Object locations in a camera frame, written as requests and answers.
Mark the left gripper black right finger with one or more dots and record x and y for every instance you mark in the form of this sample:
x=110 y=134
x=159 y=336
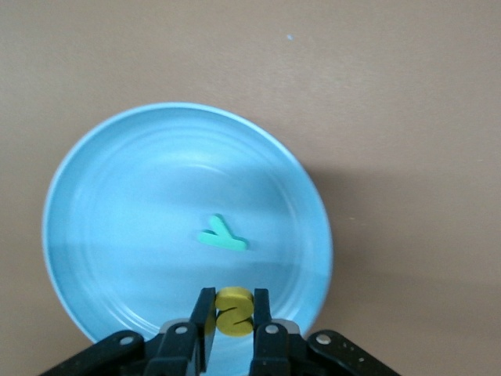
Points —
x=274 y=344

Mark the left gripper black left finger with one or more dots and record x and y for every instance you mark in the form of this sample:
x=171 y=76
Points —
x=178 y=344

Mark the yellow letter s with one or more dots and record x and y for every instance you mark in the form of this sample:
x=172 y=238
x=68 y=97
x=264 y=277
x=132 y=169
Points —
x=235 y=297

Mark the teal letter y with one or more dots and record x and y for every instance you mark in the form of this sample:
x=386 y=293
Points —
x=219 y=237

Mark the blue plate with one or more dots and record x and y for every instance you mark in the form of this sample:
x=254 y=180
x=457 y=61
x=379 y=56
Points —
x=137 y=215

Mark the brown table cover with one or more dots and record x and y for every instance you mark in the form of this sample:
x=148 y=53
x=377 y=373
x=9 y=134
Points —
x=391 y=117

